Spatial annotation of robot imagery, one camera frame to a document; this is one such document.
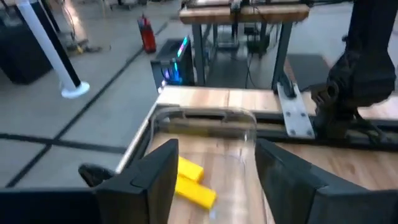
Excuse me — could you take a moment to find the black cabinet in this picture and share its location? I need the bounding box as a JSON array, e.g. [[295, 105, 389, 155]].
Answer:
[[0, 18, 53, 85]]

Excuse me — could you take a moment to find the black table edge clamp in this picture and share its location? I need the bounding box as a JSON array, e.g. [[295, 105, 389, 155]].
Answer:
[[78, 164, 116, 188]]

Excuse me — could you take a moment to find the black table edge rail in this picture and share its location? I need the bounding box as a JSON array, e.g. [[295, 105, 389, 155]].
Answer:
[[130, 110, 398, 153]]

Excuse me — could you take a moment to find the yellow rectangular block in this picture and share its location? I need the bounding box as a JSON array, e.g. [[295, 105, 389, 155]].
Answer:
[[174, 175, 218, 210], [177, 156, 205, 184]]

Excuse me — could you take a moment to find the clear plastic bin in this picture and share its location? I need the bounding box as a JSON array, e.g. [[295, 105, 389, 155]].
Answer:
[[148, 106, 259, 224]]

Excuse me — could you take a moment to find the white pole with base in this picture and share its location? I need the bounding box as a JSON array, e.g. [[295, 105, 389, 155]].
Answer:
[[14, 0, 91, 100]]

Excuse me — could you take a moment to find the black computer tower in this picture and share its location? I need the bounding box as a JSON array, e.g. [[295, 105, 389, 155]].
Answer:
[[150, 37, 196, 93]]

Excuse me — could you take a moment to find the black floor mat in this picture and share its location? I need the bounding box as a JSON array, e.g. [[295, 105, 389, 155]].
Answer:
[[286, 54, 332, 91]]

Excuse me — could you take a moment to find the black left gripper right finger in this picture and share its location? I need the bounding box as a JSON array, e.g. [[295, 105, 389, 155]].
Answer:
[[254, 138, 368, 224]]

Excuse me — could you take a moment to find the red fire extinguisher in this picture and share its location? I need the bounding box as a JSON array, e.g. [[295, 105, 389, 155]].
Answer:
[[137, 13, 157, 54]]

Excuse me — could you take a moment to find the grey metal bracket plate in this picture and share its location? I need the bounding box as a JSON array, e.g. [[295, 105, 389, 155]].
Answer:
[[276, 82, 317, 139]]

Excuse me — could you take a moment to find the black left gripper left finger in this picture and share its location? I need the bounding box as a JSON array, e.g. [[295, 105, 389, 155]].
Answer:
[[93, 138, 180, 224]]

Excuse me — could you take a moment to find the wooden top work table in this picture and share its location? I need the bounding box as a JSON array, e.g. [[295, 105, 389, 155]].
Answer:
[[178, 0, 311, 91]]

